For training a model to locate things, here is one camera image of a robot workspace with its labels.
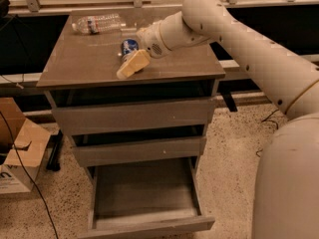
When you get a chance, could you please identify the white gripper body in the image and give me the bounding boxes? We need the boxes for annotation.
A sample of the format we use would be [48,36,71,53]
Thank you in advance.
[137,21,170,59]

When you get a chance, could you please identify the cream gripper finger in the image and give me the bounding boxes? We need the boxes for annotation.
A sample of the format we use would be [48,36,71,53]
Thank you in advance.
[117,49,151,80]

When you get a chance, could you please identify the blue pepsi can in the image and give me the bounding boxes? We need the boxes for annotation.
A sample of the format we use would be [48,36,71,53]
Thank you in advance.
[121,39,139,61]

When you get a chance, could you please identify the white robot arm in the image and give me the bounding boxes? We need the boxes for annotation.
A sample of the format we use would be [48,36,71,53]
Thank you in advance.
[117,0,319,239]

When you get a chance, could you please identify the grey top drawer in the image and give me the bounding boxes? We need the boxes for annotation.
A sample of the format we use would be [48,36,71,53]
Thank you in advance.
[52,99,214,135]

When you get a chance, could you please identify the grey three-drawer cabinet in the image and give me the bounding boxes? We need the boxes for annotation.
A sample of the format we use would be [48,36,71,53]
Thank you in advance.
[36,6,226,239]

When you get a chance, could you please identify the grey middle drawer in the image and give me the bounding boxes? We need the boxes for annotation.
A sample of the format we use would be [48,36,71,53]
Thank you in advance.
[73,136,206,167]

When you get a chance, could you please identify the grey open bottom drawer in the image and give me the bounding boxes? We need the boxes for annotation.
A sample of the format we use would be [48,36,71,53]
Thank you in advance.
[79,157,214,239]

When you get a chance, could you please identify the clear plastic water bottle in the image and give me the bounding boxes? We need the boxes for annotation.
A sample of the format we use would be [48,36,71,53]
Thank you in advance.
[72,13,126,35]

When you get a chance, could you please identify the black stand leg left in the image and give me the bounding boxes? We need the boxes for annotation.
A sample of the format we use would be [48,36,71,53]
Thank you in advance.
[46,130,63,171]

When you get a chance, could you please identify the metal window railing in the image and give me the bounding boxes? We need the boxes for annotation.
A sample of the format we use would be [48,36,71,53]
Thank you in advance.
[0,0,319,98]

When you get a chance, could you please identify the brown cardboard box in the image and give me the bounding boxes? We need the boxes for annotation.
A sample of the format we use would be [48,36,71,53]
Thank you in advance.
[0,98,51,194]

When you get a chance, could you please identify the black cable on left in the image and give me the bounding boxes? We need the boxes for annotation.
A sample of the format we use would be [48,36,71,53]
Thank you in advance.
[0,111,60,239]

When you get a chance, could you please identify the black power adapter with cable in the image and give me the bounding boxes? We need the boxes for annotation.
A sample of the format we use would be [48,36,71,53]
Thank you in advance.
[255,110,279,158]

